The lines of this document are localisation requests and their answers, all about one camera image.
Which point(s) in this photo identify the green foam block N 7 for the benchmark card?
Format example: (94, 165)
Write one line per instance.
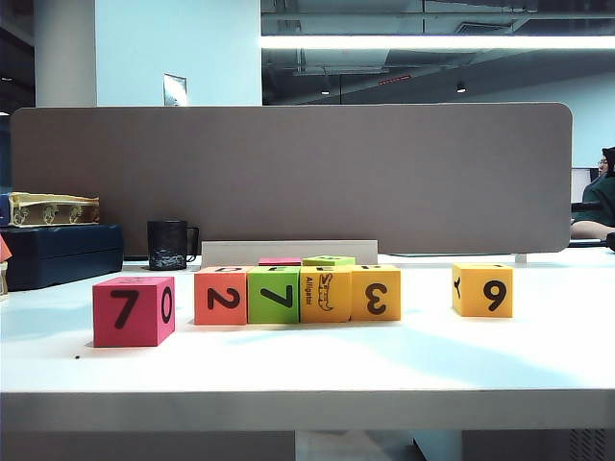
(329, 260)

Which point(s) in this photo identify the black mug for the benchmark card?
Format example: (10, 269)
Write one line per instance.
(165, 245)

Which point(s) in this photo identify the yellow foam block Alligator 6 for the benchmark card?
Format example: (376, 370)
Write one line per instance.
(324, 295)

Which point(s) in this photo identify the framed wall sign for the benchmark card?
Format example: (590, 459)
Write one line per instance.
(174, 89)

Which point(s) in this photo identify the small pink foam block 0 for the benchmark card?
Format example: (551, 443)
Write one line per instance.
(278, 261)

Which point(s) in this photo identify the beige wooden object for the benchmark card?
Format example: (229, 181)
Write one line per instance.
(3, 283)

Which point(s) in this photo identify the green foam block Duck 7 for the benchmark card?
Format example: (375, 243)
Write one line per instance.
(274, 298)

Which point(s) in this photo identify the blue flat box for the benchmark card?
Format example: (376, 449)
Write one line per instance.
(4, 209)

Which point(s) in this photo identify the dark blue hard case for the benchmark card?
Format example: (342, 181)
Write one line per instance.
(62, 254)

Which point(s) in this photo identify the dark grey vented cabinet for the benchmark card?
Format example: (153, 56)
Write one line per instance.
(538, 446)

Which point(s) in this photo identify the white divider foot bracket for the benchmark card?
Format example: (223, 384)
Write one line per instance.
(521, 259)

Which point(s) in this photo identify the yellow foam block Y 9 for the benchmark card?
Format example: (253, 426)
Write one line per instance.
(480, 290)

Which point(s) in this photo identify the red LED ceiling sign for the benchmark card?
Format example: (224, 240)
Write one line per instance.
(395, 80)

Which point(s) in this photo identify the gold ornate gift box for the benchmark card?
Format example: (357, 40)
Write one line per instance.
(53, 211)

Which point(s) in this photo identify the orange foam block number 2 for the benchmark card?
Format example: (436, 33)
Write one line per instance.
(221, 298)

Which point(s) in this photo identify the brown grey desk divider panel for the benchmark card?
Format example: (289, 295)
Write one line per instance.
(336, 177)

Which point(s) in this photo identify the large pink block 7 0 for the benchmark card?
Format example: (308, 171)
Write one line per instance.
(130, 312)

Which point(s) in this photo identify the background computer monitor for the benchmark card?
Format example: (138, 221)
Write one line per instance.
(580, 185)

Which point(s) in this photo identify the orange red paper object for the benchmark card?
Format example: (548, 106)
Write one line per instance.
(4, 249)

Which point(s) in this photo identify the yellow foam block 3 T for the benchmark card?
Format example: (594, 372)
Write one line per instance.
(375, 295)

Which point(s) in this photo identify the seated person in dark top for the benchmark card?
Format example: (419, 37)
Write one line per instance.
(596, 201)

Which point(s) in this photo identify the white round column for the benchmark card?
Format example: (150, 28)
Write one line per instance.
(65, 53)

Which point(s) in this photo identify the black rounded background object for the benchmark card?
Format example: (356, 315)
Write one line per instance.
(611, 241)

